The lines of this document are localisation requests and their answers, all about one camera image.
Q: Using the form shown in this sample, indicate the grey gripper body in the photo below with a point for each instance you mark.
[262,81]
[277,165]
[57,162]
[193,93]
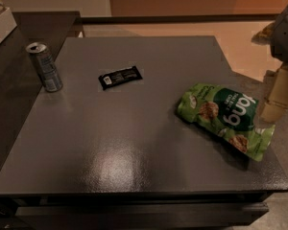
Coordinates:
[287,37]

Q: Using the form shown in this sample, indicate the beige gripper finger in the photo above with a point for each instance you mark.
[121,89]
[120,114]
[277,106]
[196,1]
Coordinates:
[275,103]
[265,35]

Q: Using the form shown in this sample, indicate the green rice chip bag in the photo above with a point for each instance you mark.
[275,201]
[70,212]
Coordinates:
[228,114]

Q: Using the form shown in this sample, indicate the black snack bar wrapper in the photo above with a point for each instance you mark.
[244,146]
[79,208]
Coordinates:
[119,77]

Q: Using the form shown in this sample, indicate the silver blue drink can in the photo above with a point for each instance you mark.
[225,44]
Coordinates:
[45,66]

